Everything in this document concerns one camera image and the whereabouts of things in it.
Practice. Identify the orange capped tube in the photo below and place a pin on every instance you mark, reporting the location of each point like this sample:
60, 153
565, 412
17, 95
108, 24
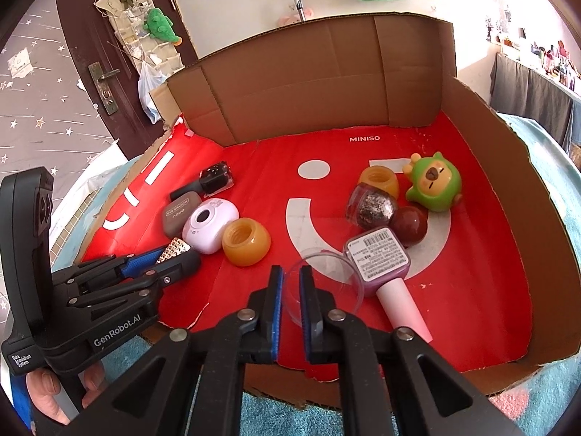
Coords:
297, 4

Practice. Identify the lilac round case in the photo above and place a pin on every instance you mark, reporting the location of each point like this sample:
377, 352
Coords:
209, 225

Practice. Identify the row of cosmetic bottles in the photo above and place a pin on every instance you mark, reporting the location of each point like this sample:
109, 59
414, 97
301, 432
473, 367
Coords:
553, 61

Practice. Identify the clear plastic bag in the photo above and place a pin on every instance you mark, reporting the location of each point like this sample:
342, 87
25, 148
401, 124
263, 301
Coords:
150, 91

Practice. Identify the green plush toy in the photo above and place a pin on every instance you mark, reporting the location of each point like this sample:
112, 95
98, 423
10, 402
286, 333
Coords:
159, 25

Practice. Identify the grey draped side table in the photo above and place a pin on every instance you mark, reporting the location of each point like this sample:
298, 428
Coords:
522, 86

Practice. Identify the glitter ball clear dome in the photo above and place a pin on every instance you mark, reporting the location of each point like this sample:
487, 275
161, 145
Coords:
374, 209

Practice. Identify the clear plastic cup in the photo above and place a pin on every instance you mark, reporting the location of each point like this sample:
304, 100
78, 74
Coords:
331, 272

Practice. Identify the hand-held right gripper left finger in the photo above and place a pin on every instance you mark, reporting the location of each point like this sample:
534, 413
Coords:
274, 322

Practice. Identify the black nail polish bottle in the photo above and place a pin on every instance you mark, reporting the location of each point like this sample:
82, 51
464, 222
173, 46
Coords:
215, 177

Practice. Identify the person's left hand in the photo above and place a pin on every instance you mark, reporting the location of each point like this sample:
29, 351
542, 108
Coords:
45, 395

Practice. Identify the beige hanging organizer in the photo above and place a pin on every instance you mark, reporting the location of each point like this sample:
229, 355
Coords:
136, 36

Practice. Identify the pink tube with label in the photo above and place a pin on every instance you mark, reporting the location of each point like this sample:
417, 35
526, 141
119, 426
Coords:
399, 299

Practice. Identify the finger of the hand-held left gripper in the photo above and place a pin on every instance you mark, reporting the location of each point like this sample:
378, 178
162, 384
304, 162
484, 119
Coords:
140, 261
181, 265

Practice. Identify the gold studded case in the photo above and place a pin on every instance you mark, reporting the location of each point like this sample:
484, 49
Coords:
177, 249

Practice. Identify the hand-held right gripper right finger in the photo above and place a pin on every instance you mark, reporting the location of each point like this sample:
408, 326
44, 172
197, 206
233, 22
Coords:
307, 322

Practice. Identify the brown cardboard box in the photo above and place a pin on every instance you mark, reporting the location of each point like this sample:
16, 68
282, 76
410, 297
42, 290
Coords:
317, 86

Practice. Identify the dark red ball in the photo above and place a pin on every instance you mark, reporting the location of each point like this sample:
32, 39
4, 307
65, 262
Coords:
408, 227

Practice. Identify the white wall sticker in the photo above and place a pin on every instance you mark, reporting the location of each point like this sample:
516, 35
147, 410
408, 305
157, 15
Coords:
20, 61

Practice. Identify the dark brown door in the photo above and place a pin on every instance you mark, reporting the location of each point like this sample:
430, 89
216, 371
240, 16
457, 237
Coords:
86, 22

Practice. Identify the amber round jar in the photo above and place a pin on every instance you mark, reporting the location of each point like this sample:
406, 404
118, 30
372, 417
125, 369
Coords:
247, 247
379, 179

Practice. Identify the green yellow toy figure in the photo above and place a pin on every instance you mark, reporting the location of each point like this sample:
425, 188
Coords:
433, 186

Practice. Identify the brown eye shadow case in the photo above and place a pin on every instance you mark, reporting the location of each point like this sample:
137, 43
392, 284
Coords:
179, 211

